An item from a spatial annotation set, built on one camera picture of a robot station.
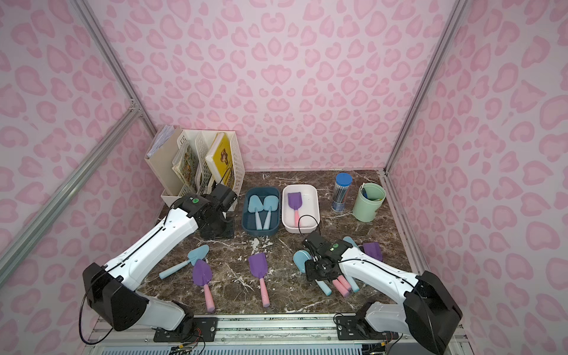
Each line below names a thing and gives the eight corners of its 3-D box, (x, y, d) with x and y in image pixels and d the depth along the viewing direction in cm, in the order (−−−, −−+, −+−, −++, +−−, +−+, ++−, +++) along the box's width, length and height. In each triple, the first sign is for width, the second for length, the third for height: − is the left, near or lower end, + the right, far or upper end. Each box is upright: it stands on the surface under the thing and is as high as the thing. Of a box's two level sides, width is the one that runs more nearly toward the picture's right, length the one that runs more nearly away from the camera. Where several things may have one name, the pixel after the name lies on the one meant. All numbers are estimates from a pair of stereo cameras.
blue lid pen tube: (331, 212, 105) (337, 185, 91) (329, 199, 110) (335, 172, 95) (345, 212, 105) (354, 185, 90) (343, 199, 110) (351, 172, 95)
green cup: (354, 221, 102) (362, 202, 90) (351, 203, 109) (357, 183, 97) (377, 221, 102) (388, 202, 90) (372, 203, 109) (382, 182, 97)
